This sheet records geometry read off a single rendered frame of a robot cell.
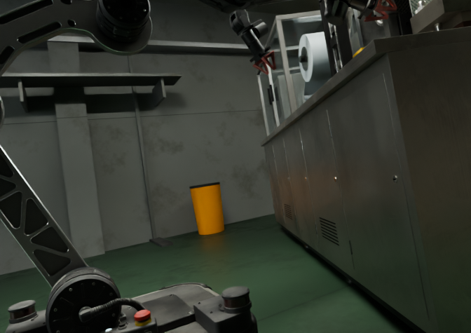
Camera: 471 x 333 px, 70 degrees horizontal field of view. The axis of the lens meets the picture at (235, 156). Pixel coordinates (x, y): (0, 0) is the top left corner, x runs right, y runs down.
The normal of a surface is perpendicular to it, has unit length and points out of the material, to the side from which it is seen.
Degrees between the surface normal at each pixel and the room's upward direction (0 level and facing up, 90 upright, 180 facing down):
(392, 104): 90
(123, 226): 90
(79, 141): 90
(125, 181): 90
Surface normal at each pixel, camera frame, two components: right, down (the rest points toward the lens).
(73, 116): 0.44, -0.12
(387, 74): -0.99, 0.15
